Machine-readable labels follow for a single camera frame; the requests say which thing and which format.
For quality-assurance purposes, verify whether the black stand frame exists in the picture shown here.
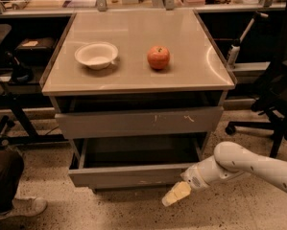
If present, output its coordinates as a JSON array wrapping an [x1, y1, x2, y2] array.
[[0, 77, 67, 150]]

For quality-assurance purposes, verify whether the white paper bowl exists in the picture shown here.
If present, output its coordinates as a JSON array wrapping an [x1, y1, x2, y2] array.
[[75, 42, 119, 70]]

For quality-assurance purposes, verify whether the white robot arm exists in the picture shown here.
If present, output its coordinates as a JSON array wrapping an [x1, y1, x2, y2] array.
[[162, 142, 287, 206]]

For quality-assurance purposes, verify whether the grey drawer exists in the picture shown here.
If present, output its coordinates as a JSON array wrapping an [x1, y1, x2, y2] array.
[[56, 106, 224, 139], [69, 135, 201, 190]]

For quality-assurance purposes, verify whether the grey drawer cabinet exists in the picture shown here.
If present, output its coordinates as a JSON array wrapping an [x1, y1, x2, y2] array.
[[39, 9, 238, 194]]

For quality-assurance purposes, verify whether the black office chair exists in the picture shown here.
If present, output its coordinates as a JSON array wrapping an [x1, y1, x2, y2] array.
[[225, 1, 287, 158]]

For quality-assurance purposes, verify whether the white sneaker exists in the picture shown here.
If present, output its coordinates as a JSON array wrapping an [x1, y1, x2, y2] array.
[[0, 196, 48, 219]]

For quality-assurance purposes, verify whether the black box with label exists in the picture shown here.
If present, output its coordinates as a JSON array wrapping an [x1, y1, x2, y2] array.
[[15, 37, 57, 64]]

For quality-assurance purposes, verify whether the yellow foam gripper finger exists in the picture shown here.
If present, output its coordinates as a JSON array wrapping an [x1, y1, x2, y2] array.
[[162, 181, 191, 206]]

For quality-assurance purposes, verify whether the white handheld vacuum stick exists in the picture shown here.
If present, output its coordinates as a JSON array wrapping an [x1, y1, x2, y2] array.
[[227, 11, 270, 70]]

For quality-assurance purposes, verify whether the black headset on stand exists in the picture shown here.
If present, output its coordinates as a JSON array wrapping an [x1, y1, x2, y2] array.
[[5, 51, 34, 83]]

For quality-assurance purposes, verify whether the person's dark trouser leg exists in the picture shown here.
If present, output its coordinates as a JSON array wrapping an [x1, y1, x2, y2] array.
[[0, 150, 24, 214]]

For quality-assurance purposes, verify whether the red apple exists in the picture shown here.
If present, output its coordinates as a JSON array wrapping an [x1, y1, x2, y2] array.
[[147, 46, 170, 70]]

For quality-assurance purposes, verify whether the grey top drawer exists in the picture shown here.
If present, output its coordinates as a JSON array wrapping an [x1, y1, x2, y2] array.
[[56, 106, 224, 139]]

